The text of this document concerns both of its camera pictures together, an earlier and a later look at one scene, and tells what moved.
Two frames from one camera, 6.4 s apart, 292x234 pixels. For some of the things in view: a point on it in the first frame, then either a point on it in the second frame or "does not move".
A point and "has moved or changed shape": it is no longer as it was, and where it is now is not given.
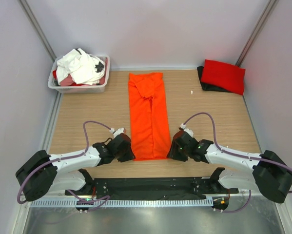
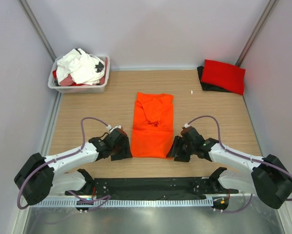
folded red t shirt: (229, 77) does not move
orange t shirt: (150, 134) has moved or changed shape
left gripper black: (129, 156) does not move
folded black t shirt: (207, 87) does not move
